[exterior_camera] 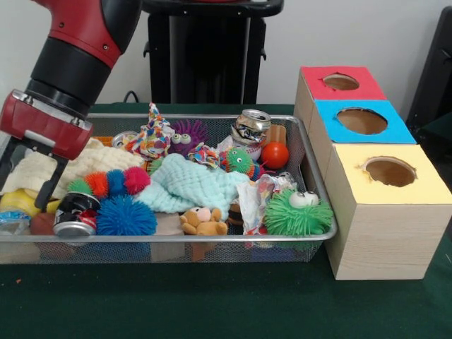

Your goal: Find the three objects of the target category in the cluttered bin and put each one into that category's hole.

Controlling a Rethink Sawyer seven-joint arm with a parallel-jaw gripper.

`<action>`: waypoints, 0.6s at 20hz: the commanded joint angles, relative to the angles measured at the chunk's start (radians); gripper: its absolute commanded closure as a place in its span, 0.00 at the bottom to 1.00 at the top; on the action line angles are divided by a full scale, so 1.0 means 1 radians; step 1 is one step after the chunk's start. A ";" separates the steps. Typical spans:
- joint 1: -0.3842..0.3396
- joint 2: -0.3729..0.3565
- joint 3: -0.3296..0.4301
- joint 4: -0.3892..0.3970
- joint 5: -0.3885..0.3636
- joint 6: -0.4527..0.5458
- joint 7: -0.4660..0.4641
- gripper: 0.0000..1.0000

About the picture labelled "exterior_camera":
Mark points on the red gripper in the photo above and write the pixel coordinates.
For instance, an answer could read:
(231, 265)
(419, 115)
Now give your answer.
(46, 123)

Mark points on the crushed red black can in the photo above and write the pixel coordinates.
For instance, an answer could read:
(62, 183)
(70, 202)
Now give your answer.
(76, 215)

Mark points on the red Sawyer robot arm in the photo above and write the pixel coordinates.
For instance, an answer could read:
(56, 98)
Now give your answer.
(70, 70)

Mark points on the silver mesh bin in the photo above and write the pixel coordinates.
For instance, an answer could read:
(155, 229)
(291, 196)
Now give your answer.
(176, 238)

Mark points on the wooden box with three holes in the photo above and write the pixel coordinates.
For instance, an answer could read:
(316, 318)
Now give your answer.
(388, 240)

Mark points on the crushed bottle with blue label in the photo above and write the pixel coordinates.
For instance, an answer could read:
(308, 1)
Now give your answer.
(12, 217)

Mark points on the cream knitted cloth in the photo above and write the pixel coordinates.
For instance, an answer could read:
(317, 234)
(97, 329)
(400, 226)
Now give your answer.
(106, 159)

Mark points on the multicolour spiky caterpillar toy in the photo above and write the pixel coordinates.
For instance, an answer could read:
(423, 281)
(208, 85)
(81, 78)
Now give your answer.
(116, 180)

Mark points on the blue spiky ball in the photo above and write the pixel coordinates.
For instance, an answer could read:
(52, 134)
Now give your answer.
(127, 217)

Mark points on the mint knitted cloth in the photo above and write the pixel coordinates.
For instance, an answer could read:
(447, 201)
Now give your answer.
(187, 183)

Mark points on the purple spiky toy with eyes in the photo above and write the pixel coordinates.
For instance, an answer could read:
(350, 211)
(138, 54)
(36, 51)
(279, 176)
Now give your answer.
(187, 136)

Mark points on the brown teddy bear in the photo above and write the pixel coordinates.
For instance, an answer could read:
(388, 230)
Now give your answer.
(203, 224)

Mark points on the dark green table cloth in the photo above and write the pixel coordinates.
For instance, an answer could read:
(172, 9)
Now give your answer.
(212, 303)

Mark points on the crushed silver can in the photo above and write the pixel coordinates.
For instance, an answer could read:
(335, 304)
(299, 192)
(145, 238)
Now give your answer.
(250, 129)

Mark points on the green spiky toy with eyes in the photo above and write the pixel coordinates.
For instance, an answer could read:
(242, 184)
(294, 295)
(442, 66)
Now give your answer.
(300, 219)

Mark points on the black chair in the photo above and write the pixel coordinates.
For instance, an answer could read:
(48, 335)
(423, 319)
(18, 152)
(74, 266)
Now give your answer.
(438, 70)

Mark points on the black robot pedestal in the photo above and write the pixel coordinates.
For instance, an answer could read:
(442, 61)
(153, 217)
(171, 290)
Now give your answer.
(197, 63)

